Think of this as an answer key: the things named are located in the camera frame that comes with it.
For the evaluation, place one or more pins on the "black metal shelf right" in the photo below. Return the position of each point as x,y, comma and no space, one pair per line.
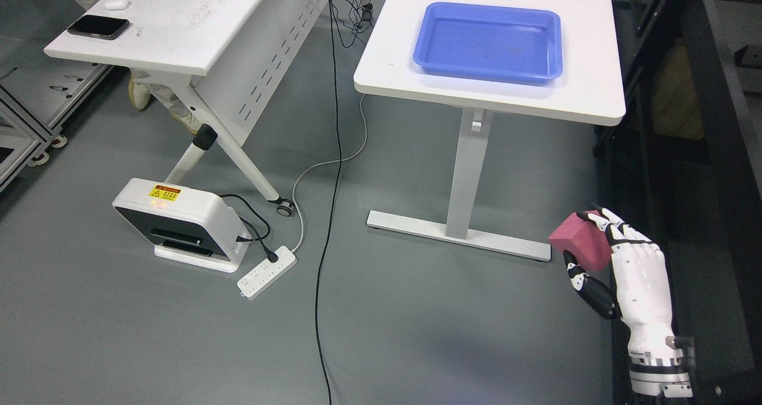
683,166

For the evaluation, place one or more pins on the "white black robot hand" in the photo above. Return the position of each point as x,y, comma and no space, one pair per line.
642,299

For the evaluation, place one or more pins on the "white power strip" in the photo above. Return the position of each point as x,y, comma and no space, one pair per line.
265,273

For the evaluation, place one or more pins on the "blue plastic tray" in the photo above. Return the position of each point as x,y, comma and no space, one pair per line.
490,43

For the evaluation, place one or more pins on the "white black robot forearm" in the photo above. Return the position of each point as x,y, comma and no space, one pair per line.
653,383

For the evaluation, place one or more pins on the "pink foam block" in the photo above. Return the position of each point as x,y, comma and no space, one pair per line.
584,240

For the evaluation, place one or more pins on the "white standing desk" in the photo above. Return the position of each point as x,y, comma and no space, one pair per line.
590,90

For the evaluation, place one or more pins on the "white box device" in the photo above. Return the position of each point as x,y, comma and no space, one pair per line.
184,224

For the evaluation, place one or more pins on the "black smartphone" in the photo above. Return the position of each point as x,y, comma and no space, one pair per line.
98,27

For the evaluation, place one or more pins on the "white folding table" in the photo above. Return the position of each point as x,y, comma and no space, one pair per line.
223,59

